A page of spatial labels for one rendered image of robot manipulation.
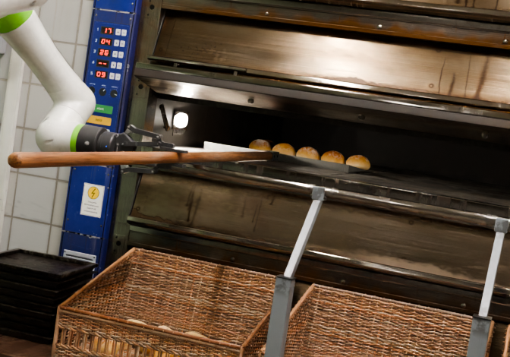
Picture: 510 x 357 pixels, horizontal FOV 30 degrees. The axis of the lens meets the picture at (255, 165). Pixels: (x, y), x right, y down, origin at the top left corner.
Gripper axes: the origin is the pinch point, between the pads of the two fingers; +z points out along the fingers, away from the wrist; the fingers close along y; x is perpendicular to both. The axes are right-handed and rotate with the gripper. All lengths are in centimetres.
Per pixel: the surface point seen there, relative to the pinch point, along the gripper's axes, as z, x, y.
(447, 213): 71, -15, 3
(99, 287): -28, -29, 44
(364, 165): 25, -144, 0
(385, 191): 48, -53, 3
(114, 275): -29, -39, 42
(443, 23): 58, -52, -49
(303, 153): -1, -144, -1
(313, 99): 25, -39, -21
